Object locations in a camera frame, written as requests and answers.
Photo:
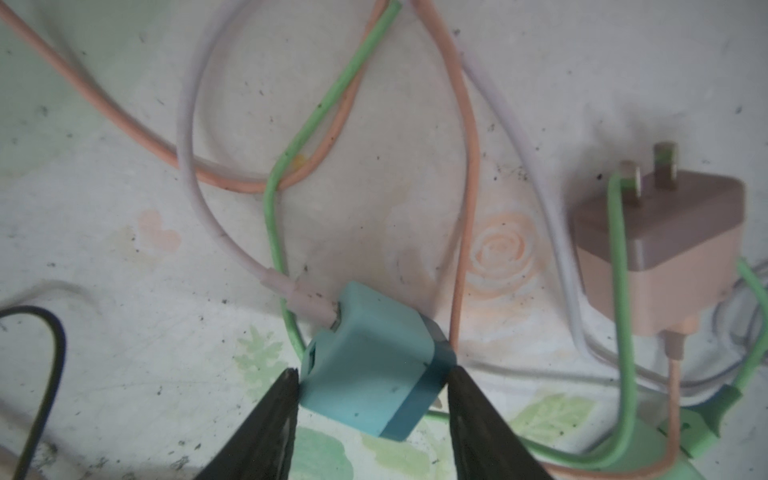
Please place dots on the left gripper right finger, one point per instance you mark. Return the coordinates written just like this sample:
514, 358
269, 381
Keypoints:
484, 446

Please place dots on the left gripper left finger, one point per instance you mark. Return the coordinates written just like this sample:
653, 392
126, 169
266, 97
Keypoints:
263, 446

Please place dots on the teal charger with white cable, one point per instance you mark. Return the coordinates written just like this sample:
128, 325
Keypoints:
379, 369

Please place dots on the pink charger plug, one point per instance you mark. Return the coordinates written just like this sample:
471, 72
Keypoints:
683, 237

